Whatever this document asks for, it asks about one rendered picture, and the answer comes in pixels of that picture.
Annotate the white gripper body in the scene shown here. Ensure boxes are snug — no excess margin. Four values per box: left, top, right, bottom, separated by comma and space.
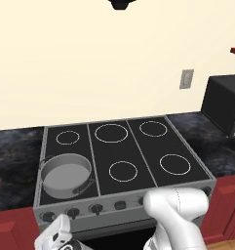
43, 213, 73, 238

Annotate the grey stove with black hob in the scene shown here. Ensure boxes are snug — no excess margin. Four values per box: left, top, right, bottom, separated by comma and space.
33, 114, 217, 250

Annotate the grey cooking pot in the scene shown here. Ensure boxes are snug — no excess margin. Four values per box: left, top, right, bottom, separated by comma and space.
38, 152, 96, 200

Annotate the red drawer front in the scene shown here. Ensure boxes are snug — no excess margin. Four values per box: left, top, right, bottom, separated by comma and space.
212, 173, 235, 207
0, 206, 41, 250

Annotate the black oven door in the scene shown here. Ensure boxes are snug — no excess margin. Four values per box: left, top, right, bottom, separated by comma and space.
70, 219, 160, 250

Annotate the red cupboard door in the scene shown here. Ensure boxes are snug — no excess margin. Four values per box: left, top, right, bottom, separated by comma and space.
200, 198, 235, 246

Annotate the black microwave oven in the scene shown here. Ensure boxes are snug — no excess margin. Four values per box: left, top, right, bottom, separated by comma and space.
201, 73, 235, 140

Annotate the grey wall outlet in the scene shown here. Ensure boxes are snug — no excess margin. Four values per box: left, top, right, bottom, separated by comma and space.
178, 68, 195, 91

